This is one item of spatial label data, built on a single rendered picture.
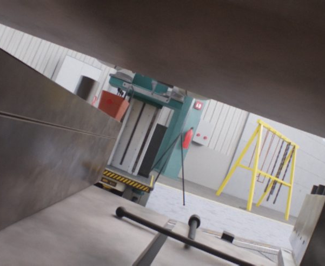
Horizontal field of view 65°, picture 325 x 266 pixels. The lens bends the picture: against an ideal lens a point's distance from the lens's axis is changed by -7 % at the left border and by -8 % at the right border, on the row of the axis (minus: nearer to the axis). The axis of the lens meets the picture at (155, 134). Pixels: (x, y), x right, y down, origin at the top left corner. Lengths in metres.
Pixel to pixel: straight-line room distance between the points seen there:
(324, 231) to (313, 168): 11.37
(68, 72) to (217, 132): 4.90
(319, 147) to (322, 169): 0.99
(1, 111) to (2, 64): 0.09
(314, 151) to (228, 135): 4.20
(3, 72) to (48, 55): 7.39
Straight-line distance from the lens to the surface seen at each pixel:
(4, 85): 0.51
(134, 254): 0.86
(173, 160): 7.26
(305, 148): 11.67
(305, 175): 11.91
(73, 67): 7.25
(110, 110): 1.49
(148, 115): 2.52
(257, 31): 0.45
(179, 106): 2.29
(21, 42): 8.02
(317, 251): 0.88
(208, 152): 8.92
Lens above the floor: 0.63
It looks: 2 degrees up
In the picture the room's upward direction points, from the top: 21 degrees clockwise
